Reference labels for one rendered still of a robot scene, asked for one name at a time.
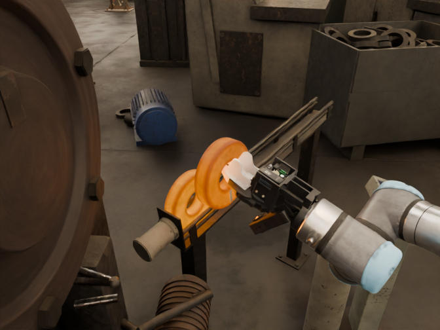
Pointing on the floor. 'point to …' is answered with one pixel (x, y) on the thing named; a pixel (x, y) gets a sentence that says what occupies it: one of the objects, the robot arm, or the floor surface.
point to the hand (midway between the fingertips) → (224, 165)
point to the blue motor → (153, 118)
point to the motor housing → (192, 282)
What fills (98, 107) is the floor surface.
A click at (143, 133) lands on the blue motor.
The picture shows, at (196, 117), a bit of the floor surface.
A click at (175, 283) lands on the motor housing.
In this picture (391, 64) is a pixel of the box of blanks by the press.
